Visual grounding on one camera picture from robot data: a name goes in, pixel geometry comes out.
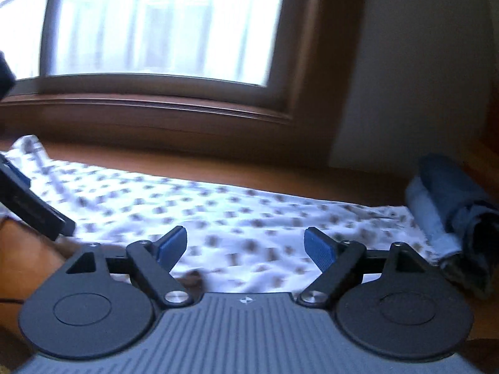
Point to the rolled light blue towel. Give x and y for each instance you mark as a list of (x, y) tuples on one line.
[(426, 216)]

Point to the window with grey frame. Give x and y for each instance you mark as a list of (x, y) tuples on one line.
[(239, 52)]

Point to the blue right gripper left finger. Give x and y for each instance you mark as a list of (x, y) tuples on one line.
[(152, 263)]

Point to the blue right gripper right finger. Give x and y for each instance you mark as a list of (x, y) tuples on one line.
[(340, 264)]

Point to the white patterned pyjama pants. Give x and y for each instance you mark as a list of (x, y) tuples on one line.
[(239, 239)]

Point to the dark navy folded garment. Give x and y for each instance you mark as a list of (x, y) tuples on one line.
[(468, 251)]

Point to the black camera box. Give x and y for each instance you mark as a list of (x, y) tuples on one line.
[(7, 78)]

